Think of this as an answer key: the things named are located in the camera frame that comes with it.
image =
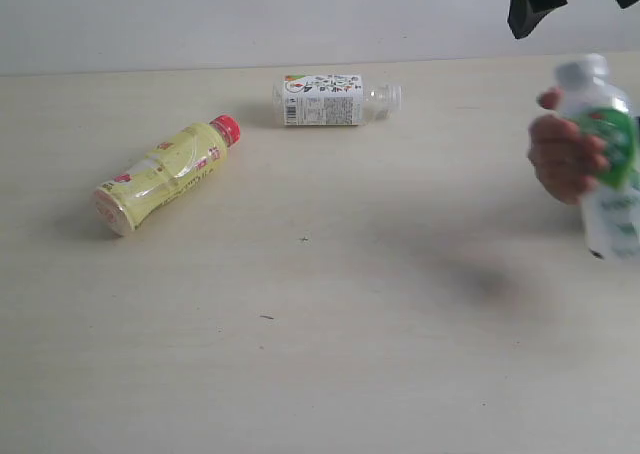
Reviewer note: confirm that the clear bottle floral white label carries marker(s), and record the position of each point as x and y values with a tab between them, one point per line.
333	100

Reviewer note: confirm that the person's open hand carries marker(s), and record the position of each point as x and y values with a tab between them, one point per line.
565	162

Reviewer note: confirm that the yellow bottle red cap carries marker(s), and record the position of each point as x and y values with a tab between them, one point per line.
170	169

